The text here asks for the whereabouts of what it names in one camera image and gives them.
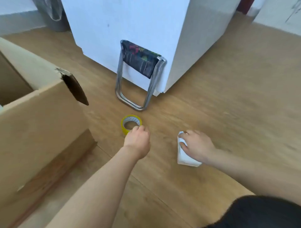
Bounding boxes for person's left hand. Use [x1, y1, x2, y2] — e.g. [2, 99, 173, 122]
[123, 125, 151, 161]

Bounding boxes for person's right hand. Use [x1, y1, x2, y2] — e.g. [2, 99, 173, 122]
[178, 130, 217, 164]

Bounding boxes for yellow tape roll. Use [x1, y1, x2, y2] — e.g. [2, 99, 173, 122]
[121, 114, 143, 136]

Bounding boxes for person's right forearm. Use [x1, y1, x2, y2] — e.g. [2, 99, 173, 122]
[206, 149, 301, 206]

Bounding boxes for person's left forearm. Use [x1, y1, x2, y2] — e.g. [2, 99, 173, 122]
[45, 146, 140, 228]

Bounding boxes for folding stool with metal legs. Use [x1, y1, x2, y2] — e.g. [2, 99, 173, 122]
[114, 39, 167, 111]

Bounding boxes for brown cardboard box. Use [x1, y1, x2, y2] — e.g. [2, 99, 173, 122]
[0, 37, 97, 228]

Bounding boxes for person's black shorts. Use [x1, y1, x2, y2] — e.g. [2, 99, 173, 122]
[202, 195, 301, 228]

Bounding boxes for white cabinet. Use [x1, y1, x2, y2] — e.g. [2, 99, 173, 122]
[61, 0, 242, 97]

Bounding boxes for grey bin with plastic bag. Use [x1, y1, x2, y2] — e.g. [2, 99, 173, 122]
[32, 0, 71, 33]

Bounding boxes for dark red object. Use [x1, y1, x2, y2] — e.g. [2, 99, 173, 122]
[236, 0, 256, 15]

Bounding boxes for white furniture panel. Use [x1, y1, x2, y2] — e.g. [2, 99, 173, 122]
[253, 0, 301, 36]

